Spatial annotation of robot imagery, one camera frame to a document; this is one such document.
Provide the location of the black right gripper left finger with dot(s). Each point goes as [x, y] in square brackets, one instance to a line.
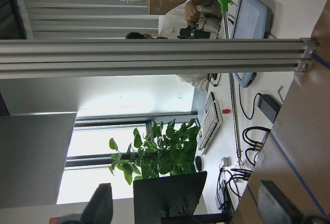
[100, 207]

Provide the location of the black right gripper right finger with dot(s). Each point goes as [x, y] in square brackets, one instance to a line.
[274, 206]

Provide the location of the black computer monitor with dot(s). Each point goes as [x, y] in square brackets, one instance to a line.
[168, 196]

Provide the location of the green potted plant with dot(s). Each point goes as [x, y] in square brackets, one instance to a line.
[166, 151]

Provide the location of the black computer mouse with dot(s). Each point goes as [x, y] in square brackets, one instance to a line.
[198, 163]

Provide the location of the black power adapter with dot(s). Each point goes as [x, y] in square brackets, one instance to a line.
[269, 106]

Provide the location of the white computer keyboard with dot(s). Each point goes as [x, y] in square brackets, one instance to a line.
[211, 123]

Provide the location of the red round button cap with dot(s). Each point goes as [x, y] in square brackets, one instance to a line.
[226, 111]

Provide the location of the teach pendant tablet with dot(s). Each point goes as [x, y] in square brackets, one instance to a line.
[252, 21]

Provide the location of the long metal rod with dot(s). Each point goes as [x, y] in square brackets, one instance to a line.
[233, 97]

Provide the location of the person in white shirt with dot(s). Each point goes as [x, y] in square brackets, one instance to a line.
[188, 13]

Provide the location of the aluminium frame post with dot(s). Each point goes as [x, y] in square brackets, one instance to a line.
[121, 57]

